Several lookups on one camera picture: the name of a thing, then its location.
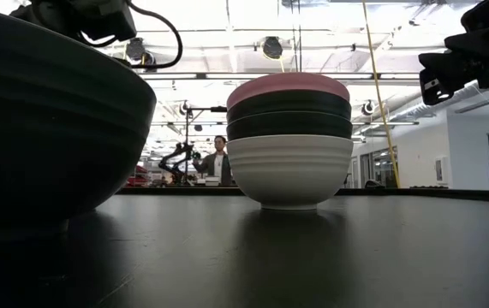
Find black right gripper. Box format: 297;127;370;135
417;24;489;107

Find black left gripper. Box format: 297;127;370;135
9;0;86;32

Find pink ribbed bowl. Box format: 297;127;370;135
225;71;351;111

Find white ribbed bowl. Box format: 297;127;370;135
225;133;355;211

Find red bins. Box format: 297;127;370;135
125;165;150;187

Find person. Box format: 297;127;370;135
191;134;234;187

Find yellow hanging cable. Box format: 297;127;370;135
361;0;402;189

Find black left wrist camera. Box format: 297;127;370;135
77;0;139;43

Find wall-mounted panel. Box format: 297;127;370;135
434;155;450;187

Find black aluminium table frame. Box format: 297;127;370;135
115;186;489;204

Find black camera stand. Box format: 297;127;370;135
178;100;230;186

